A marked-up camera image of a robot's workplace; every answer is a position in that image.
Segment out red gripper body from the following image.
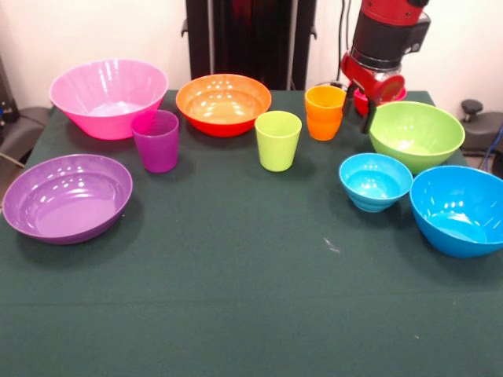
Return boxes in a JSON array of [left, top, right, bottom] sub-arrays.
[[340, 53, 406, 106]]

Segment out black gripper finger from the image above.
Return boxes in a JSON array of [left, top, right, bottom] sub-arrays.
[[340, 79, 357, 117], [359, 97, 378, 135]]

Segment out small red bowl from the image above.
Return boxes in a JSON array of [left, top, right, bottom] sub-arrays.
[[352, 86, 408, 118]]

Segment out orange cup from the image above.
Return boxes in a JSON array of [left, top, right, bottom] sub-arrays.
[[304, 85, 350, 141]]

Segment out green bowl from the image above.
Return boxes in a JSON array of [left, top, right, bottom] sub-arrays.
[[365, 101, 466, 175]]

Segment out small blue bowl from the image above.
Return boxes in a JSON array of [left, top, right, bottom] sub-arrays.
[[339, 152, 414, 214]]

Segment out green cup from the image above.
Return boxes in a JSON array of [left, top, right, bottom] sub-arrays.
[[254, 110, 303, 173]]

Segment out dark grey stand base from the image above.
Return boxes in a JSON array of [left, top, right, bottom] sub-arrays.
[[0, 105, 52, 166], [459, 100, 503, 178]]

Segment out large blue bowl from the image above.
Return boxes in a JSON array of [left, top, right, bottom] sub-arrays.
[[409, 165, 503, 259]]

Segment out orange bowl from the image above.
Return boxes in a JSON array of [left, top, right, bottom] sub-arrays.
[[175, 73, 273, 138]]

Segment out purple cup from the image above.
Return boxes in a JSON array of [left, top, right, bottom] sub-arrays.
[[130, 109, 180, 174]]

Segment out dark green tablecloth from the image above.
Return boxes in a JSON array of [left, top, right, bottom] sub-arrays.
[[0, 89, 503, 377]]

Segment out large pink bowl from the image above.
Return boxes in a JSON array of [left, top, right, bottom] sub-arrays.
[[49, 58, 170, 141]]

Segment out purple bowl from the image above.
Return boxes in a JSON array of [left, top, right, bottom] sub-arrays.
[[2, 153, 134, 246]]

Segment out black device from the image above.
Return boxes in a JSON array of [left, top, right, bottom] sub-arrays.
[[0, 54, 19, 133]]

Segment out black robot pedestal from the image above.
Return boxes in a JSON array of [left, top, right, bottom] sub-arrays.
[[181, 0, 318, 92]]

